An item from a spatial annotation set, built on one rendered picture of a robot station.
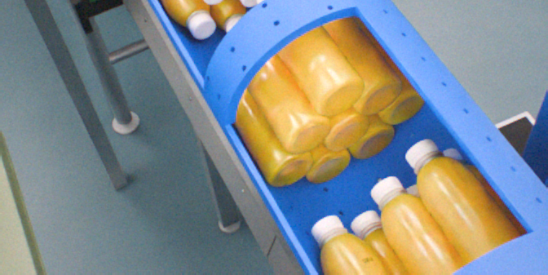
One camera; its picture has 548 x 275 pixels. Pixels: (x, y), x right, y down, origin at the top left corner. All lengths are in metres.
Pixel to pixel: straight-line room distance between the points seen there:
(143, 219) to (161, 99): 0.41
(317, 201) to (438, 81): 0.28
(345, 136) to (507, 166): 0.27
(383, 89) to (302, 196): 0.20
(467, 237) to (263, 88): 0.32
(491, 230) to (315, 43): 0.30
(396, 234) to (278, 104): 0.22
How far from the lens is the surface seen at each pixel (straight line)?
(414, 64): 0.93
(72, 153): 2.41
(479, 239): 0.91
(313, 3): 0.96
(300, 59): 0.98
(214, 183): 1.93
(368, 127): 1.07
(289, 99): 1.00
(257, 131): 1.05
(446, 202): 0.92
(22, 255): 1.04
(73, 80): 1.89
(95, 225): 2.27
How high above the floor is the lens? 1.95
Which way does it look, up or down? 56 degrees down
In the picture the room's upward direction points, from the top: 7 degrees counter-clockwise
